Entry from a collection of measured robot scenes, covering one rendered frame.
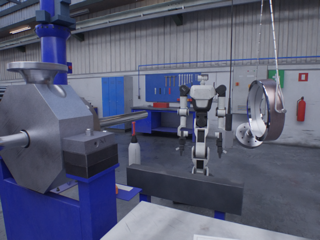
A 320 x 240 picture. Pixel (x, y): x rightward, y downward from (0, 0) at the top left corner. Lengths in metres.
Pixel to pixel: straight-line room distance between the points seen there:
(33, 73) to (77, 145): 0.40
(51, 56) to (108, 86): 4.03
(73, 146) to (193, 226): 0.51
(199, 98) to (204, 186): 1.46
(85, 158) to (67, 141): 0.10
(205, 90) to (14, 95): 1.82
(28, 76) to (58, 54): 2.04
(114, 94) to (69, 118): 5.88
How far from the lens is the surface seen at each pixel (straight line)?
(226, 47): 5.98
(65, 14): 3.05
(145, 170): 1.13
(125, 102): 6.58
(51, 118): 0.90
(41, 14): 3.07
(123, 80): 6.54
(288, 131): 5.89
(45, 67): 0.99
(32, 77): 1.05
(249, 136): 1.57
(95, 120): 1.10
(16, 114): 1.10
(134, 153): 3.54
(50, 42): 3.10
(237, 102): 5.48
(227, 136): 1.47
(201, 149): 2.37
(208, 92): 2.35
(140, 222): 0.73
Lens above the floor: 1.29
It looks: 8 degrees down
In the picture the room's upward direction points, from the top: straight up
